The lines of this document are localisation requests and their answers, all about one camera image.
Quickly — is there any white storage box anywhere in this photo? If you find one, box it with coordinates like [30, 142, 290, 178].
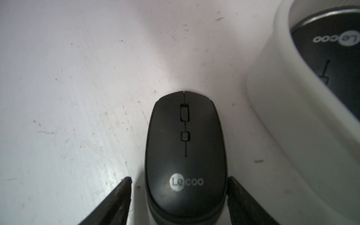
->
[247, 1, 360, 223]

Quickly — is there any black mouse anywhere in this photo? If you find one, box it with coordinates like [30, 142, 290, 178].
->
[290, 6, 360, 119]
[145, 91, 228, 225]

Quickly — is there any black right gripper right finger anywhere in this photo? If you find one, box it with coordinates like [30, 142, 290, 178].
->
[227, 176, 278, 225]

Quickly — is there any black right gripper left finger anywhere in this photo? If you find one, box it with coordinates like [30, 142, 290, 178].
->
[79, 177, 132, 225]

